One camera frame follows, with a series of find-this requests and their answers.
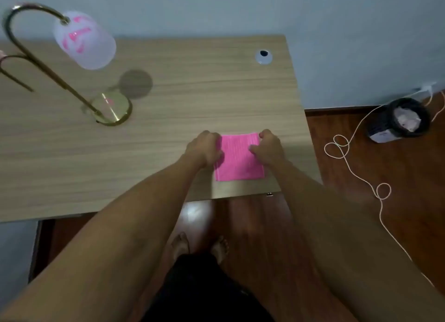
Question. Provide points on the pink cloth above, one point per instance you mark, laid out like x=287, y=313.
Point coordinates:
x=238, y=161

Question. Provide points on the gold hat stand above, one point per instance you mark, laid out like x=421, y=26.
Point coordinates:
x=52, y=71

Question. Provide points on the person's left foot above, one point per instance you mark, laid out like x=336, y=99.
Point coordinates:
x=179, y=245

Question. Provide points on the person's right forearm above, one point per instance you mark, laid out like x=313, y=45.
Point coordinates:
x=347, y=248

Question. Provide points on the person's left fingers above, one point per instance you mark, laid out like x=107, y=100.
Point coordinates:
x=217, y=148

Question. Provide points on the black shorts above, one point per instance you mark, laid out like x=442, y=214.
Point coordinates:
x=205, y=290

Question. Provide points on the black waste bin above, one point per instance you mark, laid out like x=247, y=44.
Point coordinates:
x=399, y=120

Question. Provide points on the person's right hand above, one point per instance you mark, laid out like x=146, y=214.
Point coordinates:
x=269, y=149

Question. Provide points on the person's left hand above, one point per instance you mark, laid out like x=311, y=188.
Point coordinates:
x=203, y=148

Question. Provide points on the white wall plug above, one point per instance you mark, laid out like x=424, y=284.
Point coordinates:
x=428, y=86

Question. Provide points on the white plastic bag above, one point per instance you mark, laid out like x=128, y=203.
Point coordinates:
x=406, y=118

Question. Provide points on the white cap with pink print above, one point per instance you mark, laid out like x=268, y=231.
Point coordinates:
x=84, y=40

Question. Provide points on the person's foot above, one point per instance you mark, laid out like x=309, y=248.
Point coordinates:
x=179, y=245
x=219, y=248

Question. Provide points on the person's left forearm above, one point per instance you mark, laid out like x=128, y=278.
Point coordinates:
x=104, y=248

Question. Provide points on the person's right foot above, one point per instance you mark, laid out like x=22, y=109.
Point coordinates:
x=219, y=248

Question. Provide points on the person's right fingers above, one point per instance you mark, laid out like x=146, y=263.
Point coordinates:
x=256, y=146

